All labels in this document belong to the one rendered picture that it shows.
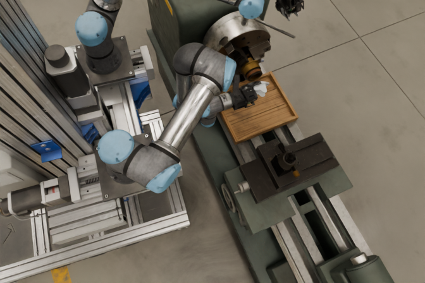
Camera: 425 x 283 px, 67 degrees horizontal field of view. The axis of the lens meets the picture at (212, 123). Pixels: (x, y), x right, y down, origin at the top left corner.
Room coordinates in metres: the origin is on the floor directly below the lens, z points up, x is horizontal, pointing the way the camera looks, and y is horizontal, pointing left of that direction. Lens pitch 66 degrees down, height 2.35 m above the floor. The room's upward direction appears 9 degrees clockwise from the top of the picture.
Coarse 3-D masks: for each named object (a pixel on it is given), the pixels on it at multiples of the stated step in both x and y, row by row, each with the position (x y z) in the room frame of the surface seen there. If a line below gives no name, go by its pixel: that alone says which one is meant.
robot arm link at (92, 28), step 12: (96, 12) 0.82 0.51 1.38; (84, 24) 0.75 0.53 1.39; (96, 24) 0.76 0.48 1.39; (108, 24) 0.80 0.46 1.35; (84, 36) 0.70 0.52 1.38; (96, 36) 0.71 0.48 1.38; (108, 36) 0.75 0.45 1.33; (84, 48) 0.71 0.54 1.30; (96, 48) 0.70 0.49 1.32; (108, 48) 0.73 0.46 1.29
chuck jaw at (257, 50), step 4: (264, 40) 1.03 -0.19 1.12; (268, 40) 1.04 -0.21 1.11; (256, 44) 1.00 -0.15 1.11; (260, 44) 1.00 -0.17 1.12; (264, 44) 1.01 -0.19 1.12; (268, 44) 1.01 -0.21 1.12; (248, 48) 0.98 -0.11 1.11; (252, 48) 0.98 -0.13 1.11; (256, 48) 0.98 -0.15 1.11; (260, 48) 0.98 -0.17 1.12; (264, 48) 0.99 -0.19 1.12; (268, 48) 1.00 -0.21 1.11; (248, 52) 0.98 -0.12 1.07; (252, 52) 0.96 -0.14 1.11; (256, 52) 0.96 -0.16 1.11; (260, 52) 0.96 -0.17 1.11; (264, 52) 0.96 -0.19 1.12; (252, 56) 0.94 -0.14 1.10; (256, 56) 0.94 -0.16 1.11; (260, 56) 0.95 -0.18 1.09; (260, 60) 0.93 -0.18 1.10
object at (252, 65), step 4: (252, 60) 0.91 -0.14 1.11; (256, 60) 0.91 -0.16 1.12; (248, 64) 0.88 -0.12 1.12; (252, 64) 0.88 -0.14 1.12; (256, 64) 0.89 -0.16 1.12; (244, 68) 0.87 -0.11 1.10; (248, 68) 0.86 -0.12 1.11; (252, 68) 0.86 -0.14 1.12; (256, 68) 0.87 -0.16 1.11; (260, 68) 0.89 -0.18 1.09; (244, 72) 0.85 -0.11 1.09; (248, 72) 0.85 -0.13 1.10; (252, 72) 0.84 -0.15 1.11; (256, 72) 0.85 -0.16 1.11; (260, 72) 0.85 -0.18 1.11; (248, 76) 0.83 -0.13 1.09; (252, 76) 0.86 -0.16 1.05; (256, 76) 0.86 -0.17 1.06; (260, 76) 0.86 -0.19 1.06; (252, 80) 0.84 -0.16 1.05
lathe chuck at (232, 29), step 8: (240, 16) 1.05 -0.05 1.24; (224, 24) 1.00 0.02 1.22; (232, 24) 1.00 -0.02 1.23; (240, 24) 1.00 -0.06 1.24; (256, 24) 1.03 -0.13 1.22; (216, 32) 0.97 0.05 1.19; (224, 32) 0.96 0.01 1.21; (232, 32) 0.96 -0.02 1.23; (240, 32) 0.96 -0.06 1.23; (248, 32) 0.97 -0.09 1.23; (256, 32) 1.00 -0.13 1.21; (264, 32) 1.02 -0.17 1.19; (208, 40) 0.96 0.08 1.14; (216, 40) 0.94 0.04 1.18; (232, 40) 0.93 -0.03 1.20; (240, 40) 0.95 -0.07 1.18; (248, 40) 0.98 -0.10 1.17; (256, 40) 1.00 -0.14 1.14; (216, 48) 0.91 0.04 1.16; (224, 48) 0.91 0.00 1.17; (248, 56) 0.99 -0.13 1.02
